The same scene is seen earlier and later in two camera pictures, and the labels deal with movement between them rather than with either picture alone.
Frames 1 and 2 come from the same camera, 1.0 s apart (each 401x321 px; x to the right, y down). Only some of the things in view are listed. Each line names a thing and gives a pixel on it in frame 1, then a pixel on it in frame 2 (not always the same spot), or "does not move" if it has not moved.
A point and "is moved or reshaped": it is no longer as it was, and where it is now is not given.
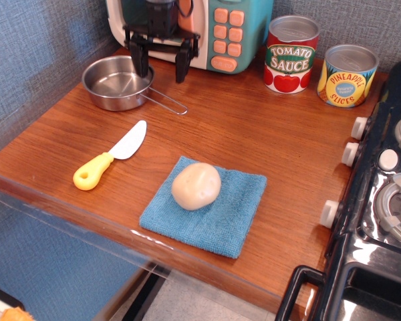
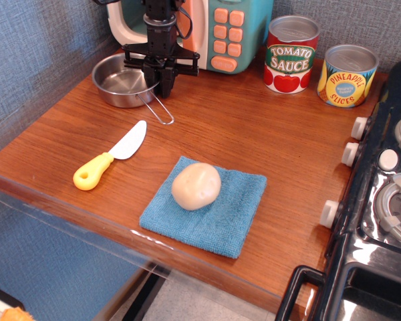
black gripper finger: (182, 59) -> (167, 80)
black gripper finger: (139, 50) -> (152, 75)
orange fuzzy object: (15, 314) does not move
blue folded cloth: (222, 227) does not move
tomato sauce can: (290, 53) does not move
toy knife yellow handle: (88, 177) does not move
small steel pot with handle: (113, 83) is moved or reshaped
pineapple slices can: (347, 75) does not move
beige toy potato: (196, 185) does not move
